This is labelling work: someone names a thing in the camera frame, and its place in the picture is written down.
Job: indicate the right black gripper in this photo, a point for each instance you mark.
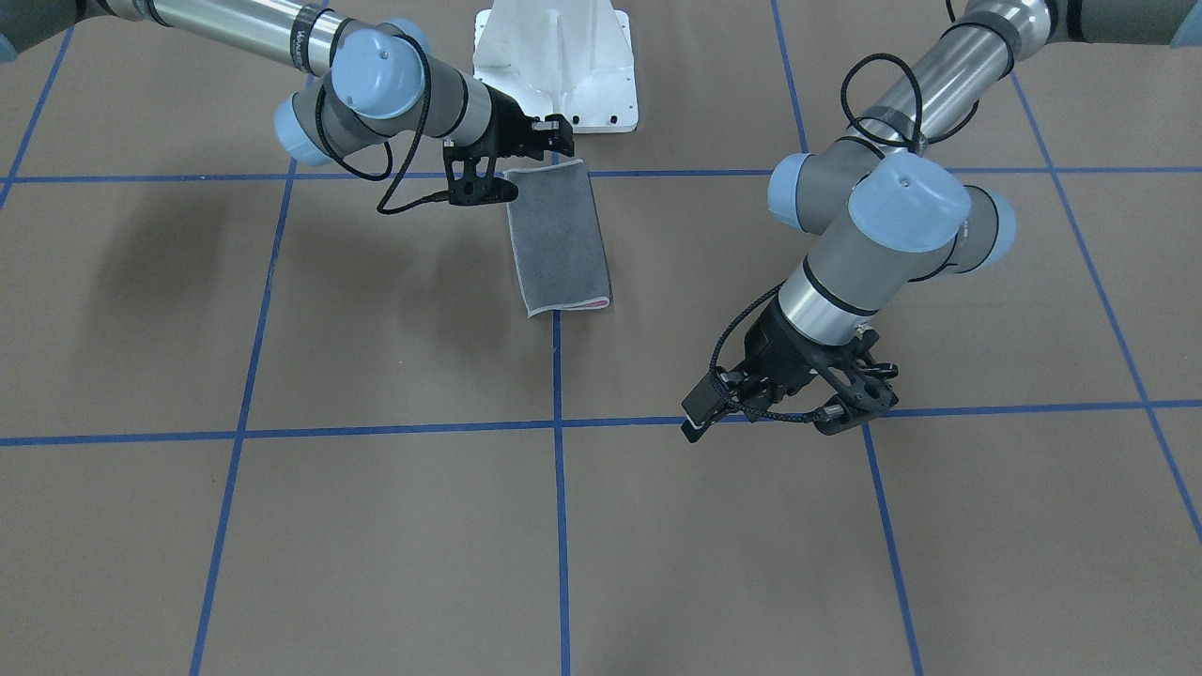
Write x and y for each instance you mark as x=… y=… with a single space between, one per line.
x=508 y=130

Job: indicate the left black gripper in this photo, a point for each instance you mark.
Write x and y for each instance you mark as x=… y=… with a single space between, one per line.
x=781 y=353

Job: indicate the pink and grey towel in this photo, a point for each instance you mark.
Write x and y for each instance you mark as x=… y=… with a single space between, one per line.
x=559 y=251

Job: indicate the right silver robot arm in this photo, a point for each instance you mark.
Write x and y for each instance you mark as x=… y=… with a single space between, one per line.
x=371 y=82

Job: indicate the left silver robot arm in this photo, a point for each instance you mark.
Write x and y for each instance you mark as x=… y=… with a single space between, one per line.
x=884 y=215

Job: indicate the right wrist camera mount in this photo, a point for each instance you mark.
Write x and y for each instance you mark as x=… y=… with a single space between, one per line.
x=472 y=180

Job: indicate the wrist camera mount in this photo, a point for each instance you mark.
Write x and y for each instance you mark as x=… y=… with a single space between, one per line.
x=861 y=384
x=472 y=180

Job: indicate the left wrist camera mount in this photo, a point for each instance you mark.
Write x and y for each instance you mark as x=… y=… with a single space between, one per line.
x=861 y=384

